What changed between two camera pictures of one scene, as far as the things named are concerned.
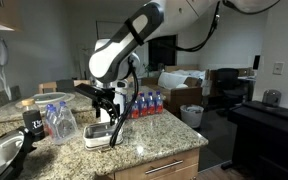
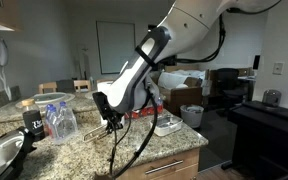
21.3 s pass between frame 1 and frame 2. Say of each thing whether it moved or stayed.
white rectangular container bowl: moved
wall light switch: stayed
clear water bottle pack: stayed
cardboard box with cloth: stayed
